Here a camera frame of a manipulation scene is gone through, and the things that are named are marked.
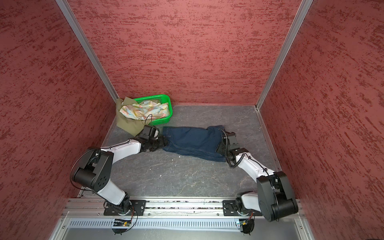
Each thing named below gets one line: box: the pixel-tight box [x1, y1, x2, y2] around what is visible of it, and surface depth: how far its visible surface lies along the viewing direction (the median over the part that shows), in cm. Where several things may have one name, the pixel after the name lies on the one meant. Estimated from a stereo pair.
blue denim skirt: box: [162, 125, 226, 162], surface depth 100 cm
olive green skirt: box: [116, 97, 150, 137], surface depth 99 cm
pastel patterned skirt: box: [119, 101, 170, 120], surface depth 112 cm
